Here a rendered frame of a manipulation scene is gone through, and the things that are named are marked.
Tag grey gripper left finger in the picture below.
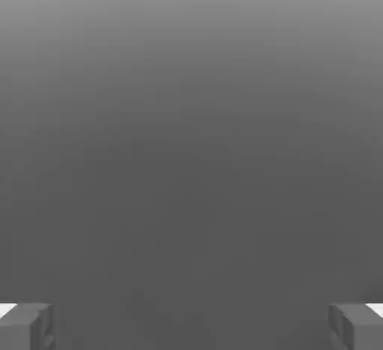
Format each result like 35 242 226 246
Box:
0 301 57 350

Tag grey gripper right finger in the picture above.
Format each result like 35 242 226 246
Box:
327 302 383 350

